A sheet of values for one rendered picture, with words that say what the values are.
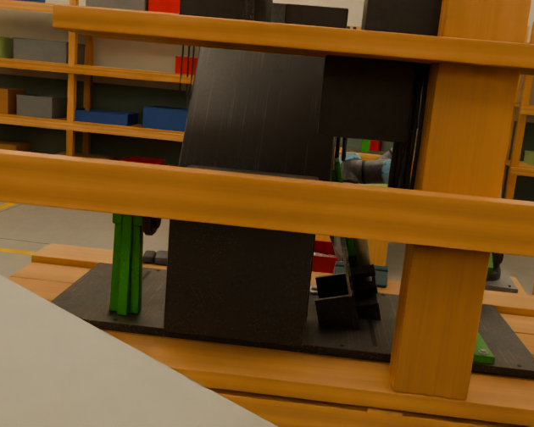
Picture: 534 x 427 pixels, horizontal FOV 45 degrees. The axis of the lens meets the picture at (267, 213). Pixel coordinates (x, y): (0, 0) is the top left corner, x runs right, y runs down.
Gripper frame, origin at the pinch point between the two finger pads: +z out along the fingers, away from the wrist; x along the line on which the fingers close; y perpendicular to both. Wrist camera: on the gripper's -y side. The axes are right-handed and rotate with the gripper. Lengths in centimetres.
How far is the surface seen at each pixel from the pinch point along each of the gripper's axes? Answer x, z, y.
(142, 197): 41, 20, -76
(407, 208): -6, 18, -77
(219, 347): 27, 39, -43
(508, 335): -39, 25, -26
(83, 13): 53, -6, -93
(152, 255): 55, 7, -6
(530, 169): -199, -251, 381
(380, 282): -10.6, 8.0, -5.4
